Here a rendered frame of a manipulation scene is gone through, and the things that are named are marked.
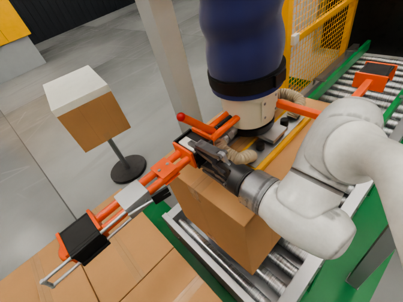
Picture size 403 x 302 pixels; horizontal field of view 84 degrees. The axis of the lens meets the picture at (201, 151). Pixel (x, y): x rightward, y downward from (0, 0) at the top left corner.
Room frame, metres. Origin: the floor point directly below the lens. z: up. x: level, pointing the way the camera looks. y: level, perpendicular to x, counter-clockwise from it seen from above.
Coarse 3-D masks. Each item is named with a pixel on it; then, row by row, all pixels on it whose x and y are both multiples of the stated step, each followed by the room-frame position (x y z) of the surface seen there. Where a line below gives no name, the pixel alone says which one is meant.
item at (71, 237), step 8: (88, 216) 0.33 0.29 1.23; (72, 224) 0.32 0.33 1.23; (80, 224) 0.32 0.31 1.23; (88, 224) 0.31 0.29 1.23; (96, 224) 0.30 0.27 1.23; (64, 232) 0.31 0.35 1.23; (72, 232) 0.30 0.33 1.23; (80, 232) 0.29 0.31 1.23; (88, 232) 0.29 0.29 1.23; (104, 232) 0.29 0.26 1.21; (64, 240) 0.29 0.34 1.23; (72, 240) 0.28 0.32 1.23; (80, 240) 0.27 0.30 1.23; (64, 248) 0.27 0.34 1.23; (72, 248) 0.26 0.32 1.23
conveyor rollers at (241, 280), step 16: (400, 64) 1.50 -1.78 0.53; (352, 80) 1.49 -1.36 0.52; (400, 80) 1.29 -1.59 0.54; (320, 96) 1.37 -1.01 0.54; (336, 96) 1.35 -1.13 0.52; (368, 96) 1.24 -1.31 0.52; (384, 96) 1.16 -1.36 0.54; (400, 112) 1.00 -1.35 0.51; (384, 128) 0.88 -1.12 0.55; (272, 256) 0.36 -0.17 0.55; (304, 256) 0.32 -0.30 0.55; (256, 272) 0.32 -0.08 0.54; (288, 272) 0.29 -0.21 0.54; (256, 288) 0.26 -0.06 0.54; (272, 288) 0.25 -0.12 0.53
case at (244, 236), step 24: (312, 120) 0.58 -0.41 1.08; (240, 144) 0.57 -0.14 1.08; (288, 144) 0.50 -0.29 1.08; (192, 168) 0.52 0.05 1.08; (288, 168) 0.41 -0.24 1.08; (192, 192) 0.45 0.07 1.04; (216, 192) 0.40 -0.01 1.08; (192, 216) 0.54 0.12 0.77; (216, 216) 0.37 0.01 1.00; (240, 216) 0.30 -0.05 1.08; (216, 240) 0.42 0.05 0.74; (240, 240) 0.29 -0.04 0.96; (264, 240) 0.32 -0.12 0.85; (240, 264) 0.32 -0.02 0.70
